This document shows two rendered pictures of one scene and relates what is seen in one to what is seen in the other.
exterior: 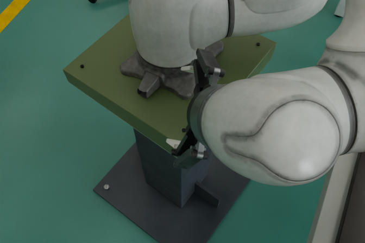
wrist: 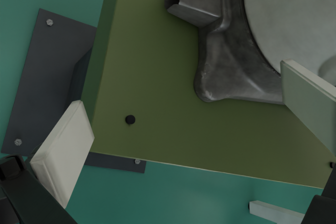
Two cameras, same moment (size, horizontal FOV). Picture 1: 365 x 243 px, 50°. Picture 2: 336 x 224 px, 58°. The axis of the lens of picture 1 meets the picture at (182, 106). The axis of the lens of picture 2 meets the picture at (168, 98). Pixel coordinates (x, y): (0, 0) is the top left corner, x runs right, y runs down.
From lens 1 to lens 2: 0.54 m
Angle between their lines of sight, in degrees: 7
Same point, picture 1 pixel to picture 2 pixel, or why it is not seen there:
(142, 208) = (43, 72)
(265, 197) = (115, 195)
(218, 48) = not seen: hidden behind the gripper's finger
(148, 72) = not seen: outside the picture
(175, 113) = (159, 82)
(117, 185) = (56, 33)
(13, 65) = not seen: outside the picture
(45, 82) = not seen: outside the picture
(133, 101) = not seen: outside the picture
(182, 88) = (216, 74)
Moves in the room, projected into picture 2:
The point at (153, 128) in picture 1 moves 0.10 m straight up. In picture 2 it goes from (105, 51) to (153, 12)
